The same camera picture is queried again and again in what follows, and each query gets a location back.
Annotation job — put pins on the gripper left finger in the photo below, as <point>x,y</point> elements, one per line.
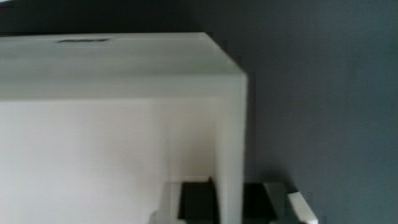
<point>189,204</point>

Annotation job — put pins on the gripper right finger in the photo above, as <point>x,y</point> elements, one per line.
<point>276,206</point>

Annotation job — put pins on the white drawer box front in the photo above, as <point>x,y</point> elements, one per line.
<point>122,123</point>

